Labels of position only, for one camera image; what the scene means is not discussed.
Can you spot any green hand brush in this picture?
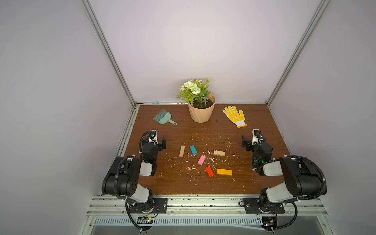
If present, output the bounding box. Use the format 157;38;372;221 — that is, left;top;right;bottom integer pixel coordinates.
153;109;177;126

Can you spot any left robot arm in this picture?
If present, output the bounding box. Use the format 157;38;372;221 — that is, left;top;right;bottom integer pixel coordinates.
101;130;166;208

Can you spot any yellow block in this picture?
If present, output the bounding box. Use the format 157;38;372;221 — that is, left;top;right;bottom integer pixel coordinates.
216;168;233;176

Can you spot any artificial green white plant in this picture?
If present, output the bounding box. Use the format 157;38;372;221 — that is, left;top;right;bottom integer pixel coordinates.
177;78;212;109

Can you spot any red block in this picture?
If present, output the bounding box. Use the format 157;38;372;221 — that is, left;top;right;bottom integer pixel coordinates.
205;166;214;177

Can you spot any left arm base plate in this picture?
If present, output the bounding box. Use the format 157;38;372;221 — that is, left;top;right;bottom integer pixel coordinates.
128;197;168;214

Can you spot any aluminium front rail frame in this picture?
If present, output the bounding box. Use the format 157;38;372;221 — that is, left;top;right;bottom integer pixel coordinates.
86;195;330;218

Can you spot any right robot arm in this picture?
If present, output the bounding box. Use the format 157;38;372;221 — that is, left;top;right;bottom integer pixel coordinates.
241;129;328;209

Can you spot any pink block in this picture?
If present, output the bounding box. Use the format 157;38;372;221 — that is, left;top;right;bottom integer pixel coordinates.
197;155;206;165

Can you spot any teal block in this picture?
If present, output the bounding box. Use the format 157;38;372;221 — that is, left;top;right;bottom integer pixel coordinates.
190;146;198;156

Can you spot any natural wooden block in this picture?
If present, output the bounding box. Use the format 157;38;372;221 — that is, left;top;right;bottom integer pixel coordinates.
213;150;226;156
179;146;185;157

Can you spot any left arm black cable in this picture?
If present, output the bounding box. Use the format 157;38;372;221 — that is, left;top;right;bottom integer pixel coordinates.
124;201;159;233

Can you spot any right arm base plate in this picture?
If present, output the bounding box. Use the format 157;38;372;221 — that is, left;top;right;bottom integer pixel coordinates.
239;198;285;214

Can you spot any yellow work glove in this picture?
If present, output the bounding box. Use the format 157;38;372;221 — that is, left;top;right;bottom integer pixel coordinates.
222;105;247;128

